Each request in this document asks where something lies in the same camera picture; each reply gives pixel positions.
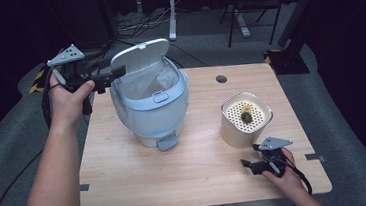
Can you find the clear plastic bin liner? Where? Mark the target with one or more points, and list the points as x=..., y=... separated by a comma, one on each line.
x=155, y=80

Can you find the black metal stand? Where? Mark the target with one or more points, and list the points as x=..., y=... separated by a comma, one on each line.
x=293, y=33

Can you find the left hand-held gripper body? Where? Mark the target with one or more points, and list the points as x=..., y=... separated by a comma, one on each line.
x=72, y=70

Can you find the white pedal trash can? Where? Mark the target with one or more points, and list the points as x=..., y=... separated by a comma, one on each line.
x=153, y=115

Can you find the grey tape strip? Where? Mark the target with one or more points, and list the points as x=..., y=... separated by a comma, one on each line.
x=84, y=187
x=315, y=157

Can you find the small yellow piece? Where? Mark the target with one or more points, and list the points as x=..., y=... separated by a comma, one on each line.
x=245, y=108

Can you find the small dark clump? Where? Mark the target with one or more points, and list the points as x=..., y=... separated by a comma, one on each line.
x=247, y=117

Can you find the person's right hand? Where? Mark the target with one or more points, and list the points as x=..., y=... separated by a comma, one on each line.
x=288, y=180

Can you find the beige container with perforated insert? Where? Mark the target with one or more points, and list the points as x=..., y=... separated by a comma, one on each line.
x=240, y=131

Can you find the yellow and black striped base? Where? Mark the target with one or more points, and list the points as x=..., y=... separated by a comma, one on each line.
x=38, y=82

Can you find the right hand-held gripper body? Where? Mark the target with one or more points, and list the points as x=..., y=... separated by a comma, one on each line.
x=271, y=157

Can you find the black chair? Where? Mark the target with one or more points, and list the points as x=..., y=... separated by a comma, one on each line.
x=252, y=0

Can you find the white desk frame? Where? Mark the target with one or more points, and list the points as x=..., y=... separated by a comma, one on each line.
x=171, y=13

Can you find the person's left hand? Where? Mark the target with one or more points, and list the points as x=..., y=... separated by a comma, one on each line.
x=67, y=104

